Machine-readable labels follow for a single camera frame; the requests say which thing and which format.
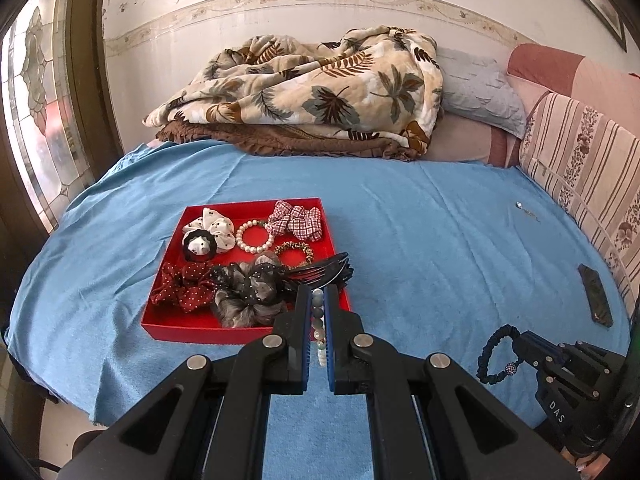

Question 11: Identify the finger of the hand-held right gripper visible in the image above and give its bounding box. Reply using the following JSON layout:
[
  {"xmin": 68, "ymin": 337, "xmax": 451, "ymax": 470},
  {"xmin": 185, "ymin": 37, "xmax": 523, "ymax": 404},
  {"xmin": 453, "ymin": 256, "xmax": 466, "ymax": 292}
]
[{"xmin": 515, "ymin": 331, "xmax": 568, "ymax": 376}]

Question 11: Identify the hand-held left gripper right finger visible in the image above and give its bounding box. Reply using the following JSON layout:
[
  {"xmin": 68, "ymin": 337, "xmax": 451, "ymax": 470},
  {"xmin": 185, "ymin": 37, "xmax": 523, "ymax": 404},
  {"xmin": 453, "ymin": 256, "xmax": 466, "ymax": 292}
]
[{"xmin": 322, "ymin": 286, "xmax": 583, "ymax": 480}]

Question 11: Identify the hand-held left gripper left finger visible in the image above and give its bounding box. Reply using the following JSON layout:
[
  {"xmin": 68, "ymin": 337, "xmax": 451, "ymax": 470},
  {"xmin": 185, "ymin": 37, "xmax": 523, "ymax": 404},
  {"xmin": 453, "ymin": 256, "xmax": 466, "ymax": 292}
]
[{"xmin": 60, "ymin": 287, "xmax": 313, "ymax": 480}]

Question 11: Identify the grey stone bead bracelet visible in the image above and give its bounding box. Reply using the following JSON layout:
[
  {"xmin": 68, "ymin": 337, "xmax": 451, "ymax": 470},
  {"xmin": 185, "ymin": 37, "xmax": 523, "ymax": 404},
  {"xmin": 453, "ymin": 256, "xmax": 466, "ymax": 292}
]
[{"xmin": 311, "ymin": 287, "xmax": 328, "ymax": 368}]

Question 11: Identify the dark blue braided bracelet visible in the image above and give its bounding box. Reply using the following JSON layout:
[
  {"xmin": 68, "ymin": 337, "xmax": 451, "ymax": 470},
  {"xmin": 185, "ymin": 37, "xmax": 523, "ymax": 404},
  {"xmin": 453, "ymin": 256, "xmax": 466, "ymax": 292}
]
[{"xmin": 476, "ymin": 324, "xmax": 523, "ymax": 386}]

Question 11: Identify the black hair claw clip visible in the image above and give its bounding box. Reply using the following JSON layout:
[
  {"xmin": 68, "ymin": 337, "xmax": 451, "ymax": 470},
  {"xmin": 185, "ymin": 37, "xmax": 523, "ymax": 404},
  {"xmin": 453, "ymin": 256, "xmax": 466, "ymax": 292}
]
[{"xmin": 282, "ymin": 252, "xmax": 355, "ymax": 293}]

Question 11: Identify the red polka-dot scrunchie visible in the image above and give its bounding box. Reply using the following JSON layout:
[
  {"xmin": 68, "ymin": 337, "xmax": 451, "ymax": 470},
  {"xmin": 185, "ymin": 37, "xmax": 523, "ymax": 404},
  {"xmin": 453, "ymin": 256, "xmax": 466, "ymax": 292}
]
[{"xmin": 151, "ymin": 261, "xmax": 216, "ymax": 313}]

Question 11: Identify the red tray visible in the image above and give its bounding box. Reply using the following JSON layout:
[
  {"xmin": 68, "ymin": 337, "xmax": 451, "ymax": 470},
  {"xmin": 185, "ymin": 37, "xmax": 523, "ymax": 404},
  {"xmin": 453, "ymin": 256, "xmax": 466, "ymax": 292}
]
[{"xmin": 141, "ymin": 197, "xmax": 353, "ymax": 346}]

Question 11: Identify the grey furry scrunchie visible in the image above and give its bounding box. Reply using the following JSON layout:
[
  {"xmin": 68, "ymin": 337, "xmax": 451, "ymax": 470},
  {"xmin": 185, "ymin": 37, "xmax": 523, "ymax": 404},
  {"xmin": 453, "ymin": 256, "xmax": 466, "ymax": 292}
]
[{"xmin": 210, "ymin": 252, "xmax": 296, "ymax": 328}]

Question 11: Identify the black mesh scrunchie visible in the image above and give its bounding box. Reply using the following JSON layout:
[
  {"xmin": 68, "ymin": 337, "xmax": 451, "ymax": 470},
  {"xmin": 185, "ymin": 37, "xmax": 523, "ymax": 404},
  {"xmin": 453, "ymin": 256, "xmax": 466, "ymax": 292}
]
[{"xmin": 210, "ymin": 260, "xmax": 288, "ymax": 306}]

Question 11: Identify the dark rectangular hair clip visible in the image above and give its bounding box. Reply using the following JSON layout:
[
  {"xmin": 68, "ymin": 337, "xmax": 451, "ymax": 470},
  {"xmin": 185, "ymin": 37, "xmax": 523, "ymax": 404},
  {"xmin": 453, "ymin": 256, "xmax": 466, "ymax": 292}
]
[{"xmin": 577, "ymin": 263, "xmax": 614, "ymax": 328}]

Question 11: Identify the red plaid scrunchie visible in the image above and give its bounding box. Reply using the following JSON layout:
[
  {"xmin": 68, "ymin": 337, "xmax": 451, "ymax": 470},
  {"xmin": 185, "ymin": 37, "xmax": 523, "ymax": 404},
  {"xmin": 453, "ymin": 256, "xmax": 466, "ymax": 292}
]
[{"xmin": 265, "ymin": 200, "xmax": 322, "ymax": 241}]

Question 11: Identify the blue bed sheet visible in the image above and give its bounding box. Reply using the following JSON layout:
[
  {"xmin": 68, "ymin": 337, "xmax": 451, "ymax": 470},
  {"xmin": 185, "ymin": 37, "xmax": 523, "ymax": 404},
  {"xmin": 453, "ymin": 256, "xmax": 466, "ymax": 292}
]
[{"xmin": 2, "ymin": 137, "xmax": 633, "ymax": 480}]

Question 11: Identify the white polka-dot scrunchie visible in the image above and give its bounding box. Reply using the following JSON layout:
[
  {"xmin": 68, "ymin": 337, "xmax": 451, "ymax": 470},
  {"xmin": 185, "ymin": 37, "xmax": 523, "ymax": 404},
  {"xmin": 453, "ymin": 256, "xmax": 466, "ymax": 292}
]
[{"xmin": 181, "ymin": 206, "xmax": 236, "ymax": 253}]

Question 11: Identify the brown ruffled blanket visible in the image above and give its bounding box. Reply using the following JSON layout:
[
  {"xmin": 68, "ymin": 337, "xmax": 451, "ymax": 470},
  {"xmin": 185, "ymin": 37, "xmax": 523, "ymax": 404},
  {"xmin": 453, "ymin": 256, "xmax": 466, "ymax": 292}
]
[{"xmin": 155, "ymin": 120, "xmax": 433, "ymax": 162}]

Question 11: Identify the striped floral cushion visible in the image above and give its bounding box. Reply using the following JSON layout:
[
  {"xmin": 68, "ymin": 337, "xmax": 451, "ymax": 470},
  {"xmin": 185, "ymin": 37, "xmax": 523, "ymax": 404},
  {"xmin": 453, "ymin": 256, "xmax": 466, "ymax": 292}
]
[{"xmin": 519, "ymin": 91, "xmax": 640, "ymax": 311}]

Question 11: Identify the pink pillow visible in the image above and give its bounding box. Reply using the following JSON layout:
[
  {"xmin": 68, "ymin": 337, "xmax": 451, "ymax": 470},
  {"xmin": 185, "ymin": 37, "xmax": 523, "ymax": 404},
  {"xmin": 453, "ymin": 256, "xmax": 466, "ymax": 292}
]
[{"xmin": 430, "ymin": 112, "xmax": 521, "ymax": 168}]

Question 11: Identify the leaf-print blanket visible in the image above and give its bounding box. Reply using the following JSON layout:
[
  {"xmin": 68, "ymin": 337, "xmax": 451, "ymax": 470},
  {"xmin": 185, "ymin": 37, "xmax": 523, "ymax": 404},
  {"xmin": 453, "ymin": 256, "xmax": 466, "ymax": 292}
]
[{"xmin": 142, "ymin": 25, "xmax": 446, "ymax": 156}]

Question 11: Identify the grey pillow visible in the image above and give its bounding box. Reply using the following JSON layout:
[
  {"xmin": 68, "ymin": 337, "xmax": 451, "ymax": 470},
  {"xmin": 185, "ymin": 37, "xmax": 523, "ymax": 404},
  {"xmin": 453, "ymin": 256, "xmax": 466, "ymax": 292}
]
[{"xmin": 437, "ymin": 47, "xmax": 528, "ymax": 138}]

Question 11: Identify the pink cushion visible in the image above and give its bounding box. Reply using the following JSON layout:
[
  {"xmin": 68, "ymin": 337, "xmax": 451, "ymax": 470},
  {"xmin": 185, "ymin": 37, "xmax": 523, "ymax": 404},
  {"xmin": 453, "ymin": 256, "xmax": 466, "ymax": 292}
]
[{"xmin": 505, "ymin": 42, "xmax": 640, "ymax": 126}]

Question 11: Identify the stained glass window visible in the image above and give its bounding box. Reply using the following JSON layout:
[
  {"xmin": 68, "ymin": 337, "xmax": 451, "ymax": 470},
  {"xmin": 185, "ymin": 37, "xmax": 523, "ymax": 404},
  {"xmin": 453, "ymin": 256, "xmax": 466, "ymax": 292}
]
[{"xmin": 0, "ymin": 0, "xmax": 96, "ymax": 233}]

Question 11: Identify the framed picture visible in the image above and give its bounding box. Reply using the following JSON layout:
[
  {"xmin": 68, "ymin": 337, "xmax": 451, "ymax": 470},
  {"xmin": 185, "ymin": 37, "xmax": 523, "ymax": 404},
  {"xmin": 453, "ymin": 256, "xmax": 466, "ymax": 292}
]
[{"xmin": 540, "ymin": 0, "xmax": 628, "ymax": 53}]

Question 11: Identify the gold bead bracelet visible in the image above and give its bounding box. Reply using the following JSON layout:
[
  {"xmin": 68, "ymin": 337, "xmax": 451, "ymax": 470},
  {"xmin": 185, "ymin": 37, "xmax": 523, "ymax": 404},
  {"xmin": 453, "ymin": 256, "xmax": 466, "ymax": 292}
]
[{"xmin": 274, "ymin": 241, "xmax": 315, "ymax": 270}]

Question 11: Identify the pearl bracelet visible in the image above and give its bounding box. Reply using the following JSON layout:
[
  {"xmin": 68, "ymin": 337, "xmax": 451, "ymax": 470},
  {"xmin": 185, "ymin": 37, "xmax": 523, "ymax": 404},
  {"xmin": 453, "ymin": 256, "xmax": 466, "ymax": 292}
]
[{"xmin": 235, "ymin": 219, "xmax": 275, "ymax": 255}]

